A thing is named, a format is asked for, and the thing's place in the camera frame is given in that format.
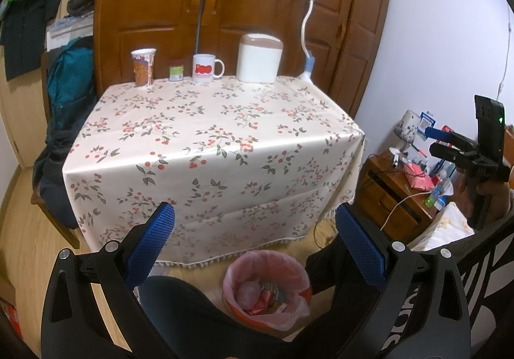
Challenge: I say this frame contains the teal backpack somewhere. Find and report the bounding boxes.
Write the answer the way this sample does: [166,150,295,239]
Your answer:
[46,37,97,131]

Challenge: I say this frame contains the person's right hand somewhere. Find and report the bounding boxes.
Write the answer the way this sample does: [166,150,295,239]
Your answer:
[458,166,514,224]

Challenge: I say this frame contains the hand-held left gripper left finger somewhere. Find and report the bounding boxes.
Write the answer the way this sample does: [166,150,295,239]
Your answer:
[40,202,176,359]

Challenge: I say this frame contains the person's left leg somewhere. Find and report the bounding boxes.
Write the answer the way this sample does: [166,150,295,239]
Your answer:
[134,275,290,359]

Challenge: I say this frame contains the white floral table lamp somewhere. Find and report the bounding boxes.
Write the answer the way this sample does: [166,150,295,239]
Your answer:
[394,109,421,151]

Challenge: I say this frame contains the dark jacket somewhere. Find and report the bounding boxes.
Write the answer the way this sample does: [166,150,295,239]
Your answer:
[32,118,81,229]

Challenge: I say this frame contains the printed paper cup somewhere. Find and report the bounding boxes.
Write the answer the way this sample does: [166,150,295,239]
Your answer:
[131,48,156,87]

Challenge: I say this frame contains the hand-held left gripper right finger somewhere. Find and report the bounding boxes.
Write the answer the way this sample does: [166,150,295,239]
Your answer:
[335,202,471,359]

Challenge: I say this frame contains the white bin brown lid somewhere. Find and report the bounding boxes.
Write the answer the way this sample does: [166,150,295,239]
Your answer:
[236,33,284,83]

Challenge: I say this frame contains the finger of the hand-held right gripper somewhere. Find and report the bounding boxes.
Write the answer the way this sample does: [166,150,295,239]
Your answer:
[425,126,478,152]
[429,142,479,168]

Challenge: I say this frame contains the pink tissue pack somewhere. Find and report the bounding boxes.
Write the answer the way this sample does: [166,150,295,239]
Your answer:
[403,162,436,190]

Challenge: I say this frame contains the wooden wardrobe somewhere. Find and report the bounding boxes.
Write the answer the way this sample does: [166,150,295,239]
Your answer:
[93,0,396,119]

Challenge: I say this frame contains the white gooseneck phone holder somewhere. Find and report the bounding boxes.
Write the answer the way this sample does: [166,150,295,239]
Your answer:
[261,0,318,83]

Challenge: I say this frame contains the clear plastic packet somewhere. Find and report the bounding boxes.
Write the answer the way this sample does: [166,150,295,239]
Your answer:
[46,18,95,50]

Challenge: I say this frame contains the white wall cable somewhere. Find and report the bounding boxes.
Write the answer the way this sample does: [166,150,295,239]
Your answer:
[496,20,512,103]

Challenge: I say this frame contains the dark hanging clothes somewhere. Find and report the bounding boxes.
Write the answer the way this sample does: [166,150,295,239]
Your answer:
[0,0,65,83]

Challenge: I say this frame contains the wooden chair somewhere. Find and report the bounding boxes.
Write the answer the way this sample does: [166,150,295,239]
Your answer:
[30,50,81,249]

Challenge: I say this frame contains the white mug red print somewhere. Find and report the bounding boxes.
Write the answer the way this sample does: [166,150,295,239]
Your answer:
[192,54,226,83]

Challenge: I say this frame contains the white charging cable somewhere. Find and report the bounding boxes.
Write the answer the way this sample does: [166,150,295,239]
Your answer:
[379,192,428,231]

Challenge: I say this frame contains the wooden nightstand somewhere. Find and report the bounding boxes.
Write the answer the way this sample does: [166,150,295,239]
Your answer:
[355,152,438,243]

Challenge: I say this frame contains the green plastic bottle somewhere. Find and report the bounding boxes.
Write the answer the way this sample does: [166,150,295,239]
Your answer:
[426,172,450,209]

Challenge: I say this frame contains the red yellow snack wrapper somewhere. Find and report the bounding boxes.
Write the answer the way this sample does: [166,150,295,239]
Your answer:
[251,290,274,315]

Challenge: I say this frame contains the floral tablecloth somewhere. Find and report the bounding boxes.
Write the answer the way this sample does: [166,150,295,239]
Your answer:
[62,74,366,267]

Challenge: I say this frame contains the dark thin rod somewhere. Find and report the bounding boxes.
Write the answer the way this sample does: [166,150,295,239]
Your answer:
[195,0,203,57]

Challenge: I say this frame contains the orange bin pink liner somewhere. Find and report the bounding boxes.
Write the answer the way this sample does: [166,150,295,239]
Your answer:
[222,250,313,331]

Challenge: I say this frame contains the white patterned bedding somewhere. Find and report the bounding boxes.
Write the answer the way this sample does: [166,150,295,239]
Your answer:
[410,202,476,251]

